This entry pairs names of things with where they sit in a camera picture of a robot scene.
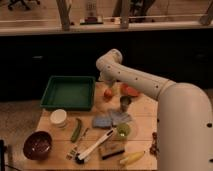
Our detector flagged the orange apple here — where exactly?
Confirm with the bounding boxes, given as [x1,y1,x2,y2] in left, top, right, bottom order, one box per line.
[104,88,113,100]

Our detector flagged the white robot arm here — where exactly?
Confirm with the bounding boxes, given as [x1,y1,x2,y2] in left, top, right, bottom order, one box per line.
[96,49,213,171]

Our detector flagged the small metal cup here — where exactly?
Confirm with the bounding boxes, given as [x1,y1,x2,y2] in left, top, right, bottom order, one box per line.
[120,96,131,112]

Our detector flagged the green plastic cup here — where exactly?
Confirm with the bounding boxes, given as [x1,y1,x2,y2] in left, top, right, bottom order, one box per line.
[116,123,130,139]

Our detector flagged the white paper cup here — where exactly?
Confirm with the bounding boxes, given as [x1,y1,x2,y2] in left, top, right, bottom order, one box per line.
[50,109,67,128]

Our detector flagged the orange plastic bowl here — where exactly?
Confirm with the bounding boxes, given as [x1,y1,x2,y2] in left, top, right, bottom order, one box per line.
[120,83,140,97]

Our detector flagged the grey blue cloth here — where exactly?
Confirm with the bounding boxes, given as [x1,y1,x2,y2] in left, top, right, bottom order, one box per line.
[108,109,132,126]

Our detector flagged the green plastic tray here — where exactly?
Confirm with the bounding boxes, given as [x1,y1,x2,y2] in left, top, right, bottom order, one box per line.
[40,76,95,111]

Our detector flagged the green cucumber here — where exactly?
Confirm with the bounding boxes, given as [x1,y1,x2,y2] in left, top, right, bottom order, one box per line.
[70,118,82,143]

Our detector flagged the wooden block eraser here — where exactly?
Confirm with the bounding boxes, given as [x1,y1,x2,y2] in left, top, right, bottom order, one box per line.
[99,142,125,160]

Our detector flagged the yellow corn cob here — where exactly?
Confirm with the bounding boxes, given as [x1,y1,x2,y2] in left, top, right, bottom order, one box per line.
[119,151,145,165]

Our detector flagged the bunch of dark grapes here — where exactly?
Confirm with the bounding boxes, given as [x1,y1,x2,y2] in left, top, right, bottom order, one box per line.
[149,132,157,156]

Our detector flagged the small brown clips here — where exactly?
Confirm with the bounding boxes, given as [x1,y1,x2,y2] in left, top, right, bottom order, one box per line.
[66,147,78,160]

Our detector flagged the dark purple bowl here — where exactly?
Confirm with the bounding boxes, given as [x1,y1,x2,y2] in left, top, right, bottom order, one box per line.
[23,131,52,160]

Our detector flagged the white handled dish brush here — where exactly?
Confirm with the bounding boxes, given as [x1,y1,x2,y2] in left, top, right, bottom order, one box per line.
[75,129,114,164]

